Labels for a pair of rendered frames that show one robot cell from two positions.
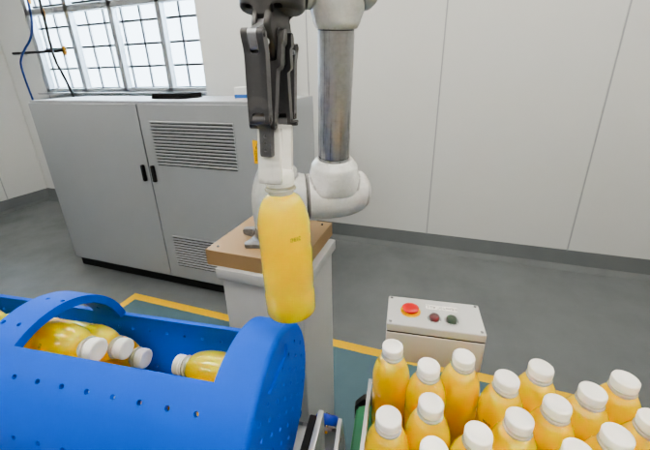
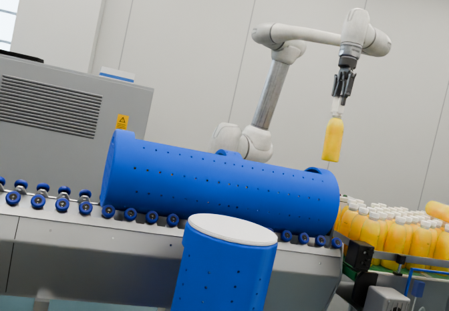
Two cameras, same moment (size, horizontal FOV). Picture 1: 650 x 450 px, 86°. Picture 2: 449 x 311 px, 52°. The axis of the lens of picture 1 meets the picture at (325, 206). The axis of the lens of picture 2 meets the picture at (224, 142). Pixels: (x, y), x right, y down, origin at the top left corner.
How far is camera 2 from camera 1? 1.77 m
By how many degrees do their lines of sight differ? 35
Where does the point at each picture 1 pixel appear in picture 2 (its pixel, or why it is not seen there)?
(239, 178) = (93, 146)
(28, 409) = (263, 178)
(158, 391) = (307, 174)
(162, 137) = (14, 93)
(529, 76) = (292, 114)
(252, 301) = not seen: hidden behind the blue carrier
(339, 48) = (284, 71)
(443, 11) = (240, 53)
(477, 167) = not seen: hidden behind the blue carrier
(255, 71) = (351, 82)
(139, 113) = not seen: outside the picture
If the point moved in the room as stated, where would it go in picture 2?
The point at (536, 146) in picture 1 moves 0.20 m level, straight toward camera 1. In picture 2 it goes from (292, 166) to (295, 168)
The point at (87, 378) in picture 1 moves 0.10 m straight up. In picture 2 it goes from (280, 170) to (286, 144)
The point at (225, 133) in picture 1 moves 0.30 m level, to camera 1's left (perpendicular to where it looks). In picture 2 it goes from (92, 102) to (47, 93)
